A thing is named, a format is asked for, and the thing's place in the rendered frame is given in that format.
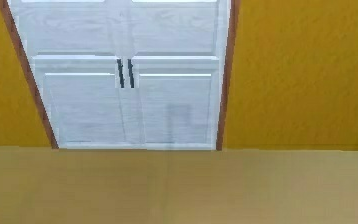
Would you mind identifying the black door handle bar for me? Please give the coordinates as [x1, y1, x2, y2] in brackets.
[116, 58, 126, 89]
[127, 58, 136, 89]

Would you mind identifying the white panelled room door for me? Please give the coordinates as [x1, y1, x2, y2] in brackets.
[121, 0, 232, 151]
[7, 0, 132, 150]

